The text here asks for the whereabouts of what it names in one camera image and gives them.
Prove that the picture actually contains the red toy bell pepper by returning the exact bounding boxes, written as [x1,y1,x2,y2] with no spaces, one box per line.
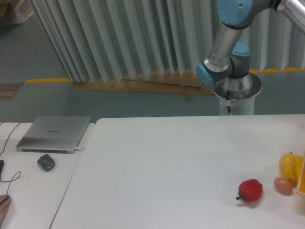
[235,179,263,203]

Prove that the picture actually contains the person's hand on mouse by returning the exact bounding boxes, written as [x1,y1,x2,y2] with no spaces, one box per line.
[0,195,11,223]

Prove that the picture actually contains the silver closed laptop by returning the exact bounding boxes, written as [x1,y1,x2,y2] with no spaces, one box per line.
[16,116,91,153]

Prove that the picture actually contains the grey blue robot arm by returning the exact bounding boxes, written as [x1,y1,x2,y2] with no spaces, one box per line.
[196,0,305,86]

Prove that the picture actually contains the black cable plug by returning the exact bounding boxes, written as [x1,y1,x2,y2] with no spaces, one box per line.
[0,160,4,171]

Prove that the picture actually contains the grey folding screen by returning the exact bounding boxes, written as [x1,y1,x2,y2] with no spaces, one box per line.
[30,0,305,82]

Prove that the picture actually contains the yellow toy bell pepper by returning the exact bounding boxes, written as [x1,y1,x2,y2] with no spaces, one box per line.
[279,152,303,185]

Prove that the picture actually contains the brown cardboard sheet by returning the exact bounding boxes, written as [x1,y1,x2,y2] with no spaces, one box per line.
[70,70,214,100]

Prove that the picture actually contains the yellow wooden box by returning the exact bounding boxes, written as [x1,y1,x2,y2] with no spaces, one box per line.
[295,156,305,196]

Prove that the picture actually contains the brown toy egg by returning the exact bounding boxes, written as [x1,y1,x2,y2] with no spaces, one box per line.
[274,177,294,193]

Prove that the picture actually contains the black thin cable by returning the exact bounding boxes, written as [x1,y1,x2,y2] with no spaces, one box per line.
[0,122,22,195]

